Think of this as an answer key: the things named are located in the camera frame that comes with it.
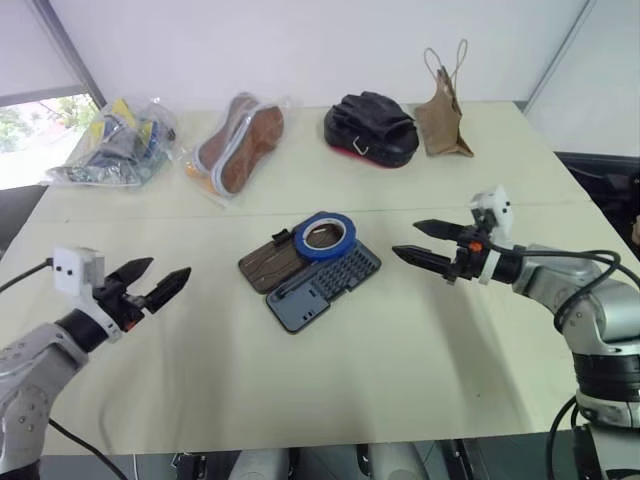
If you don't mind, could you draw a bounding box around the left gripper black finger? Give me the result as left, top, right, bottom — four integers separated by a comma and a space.
144, 266, 193, 315
104, 257, 155, 297

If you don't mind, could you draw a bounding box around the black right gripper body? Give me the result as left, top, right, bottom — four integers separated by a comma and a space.
446, 223, 490, 287

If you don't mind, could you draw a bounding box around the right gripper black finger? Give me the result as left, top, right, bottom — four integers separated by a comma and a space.
412, 218, 465, 244
391, 244, 455, 276

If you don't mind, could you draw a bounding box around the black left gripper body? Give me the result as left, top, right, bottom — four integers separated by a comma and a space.
91, 279, 153, 335

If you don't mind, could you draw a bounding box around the screwdriver bit case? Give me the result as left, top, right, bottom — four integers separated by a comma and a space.
237, 227, 384, 336

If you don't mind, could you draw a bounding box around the blue tape roll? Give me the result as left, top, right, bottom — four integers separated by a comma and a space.
293, 211, 359, 261

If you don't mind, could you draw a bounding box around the black boxing pad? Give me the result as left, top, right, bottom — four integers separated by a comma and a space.
322, 90, 420, 170

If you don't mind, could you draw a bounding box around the plastic bag of blue-yellow items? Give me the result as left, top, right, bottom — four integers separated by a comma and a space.
45, 95, 179, 190

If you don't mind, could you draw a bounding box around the black object beside table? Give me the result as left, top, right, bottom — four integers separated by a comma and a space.
552, 148, 640, 241

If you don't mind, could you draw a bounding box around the plastic bag of brown insoles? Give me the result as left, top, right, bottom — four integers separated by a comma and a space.
183, 91, 293, 209

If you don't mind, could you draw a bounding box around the cream table cloth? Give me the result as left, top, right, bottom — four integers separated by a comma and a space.
0, 101, 640, 457

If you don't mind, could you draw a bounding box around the dark rounded shape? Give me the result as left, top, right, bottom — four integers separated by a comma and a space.
168, 451, 213, 480

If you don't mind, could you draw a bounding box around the grey rounded shape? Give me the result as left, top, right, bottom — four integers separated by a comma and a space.
368, 441, 429, 480
232, 447, 292, 480

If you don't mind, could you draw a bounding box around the white slanted pole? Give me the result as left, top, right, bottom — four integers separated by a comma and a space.
516, 0, 599, 117

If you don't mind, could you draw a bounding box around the white roller blind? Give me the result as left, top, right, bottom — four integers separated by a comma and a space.
0, 0, 85, 102

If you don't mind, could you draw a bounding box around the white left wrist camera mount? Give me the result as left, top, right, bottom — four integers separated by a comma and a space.
53, 245, 125, 345

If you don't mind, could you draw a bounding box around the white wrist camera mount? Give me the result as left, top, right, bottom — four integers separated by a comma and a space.
468, 185, 517, 287
53, 245, 125, 345

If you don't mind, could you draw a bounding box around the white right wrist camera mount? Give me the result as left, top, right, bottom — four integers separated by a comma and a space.
468, 185, 517, 287

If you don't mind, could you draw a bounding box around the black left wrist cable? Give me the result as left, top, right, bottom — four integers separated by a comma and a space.
0, 256, 57, 295

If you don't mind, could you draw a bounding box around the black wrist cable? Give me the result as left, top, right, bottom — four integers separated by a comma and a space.
487, 242, 625, 334
0, 256, 57, 295

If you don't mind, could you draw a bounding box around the brown paper bag with handles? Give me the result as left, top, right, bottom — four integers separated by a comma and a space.
413, 38, 475, 160

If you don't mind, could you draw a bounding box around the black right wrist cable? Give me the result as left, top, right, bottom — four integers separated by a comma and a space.
487, 242, 625, 334

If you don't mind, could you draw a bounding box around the black left body cable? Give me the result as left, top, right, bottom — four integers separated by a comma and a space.
46, 418, 132, 480

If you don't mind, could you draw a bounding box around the black body cable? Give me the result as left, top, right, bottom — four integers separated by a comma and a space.
545, 393, 592, 480
46, 418, 132, 480

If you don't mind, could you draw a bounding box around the black right body cable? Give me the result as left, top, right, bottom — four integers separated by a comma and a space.
545, 393, 592, 480

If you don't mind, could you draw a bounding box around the grey window frame post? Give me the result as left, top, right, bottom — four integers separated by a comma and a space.
33, 0, 108, 109

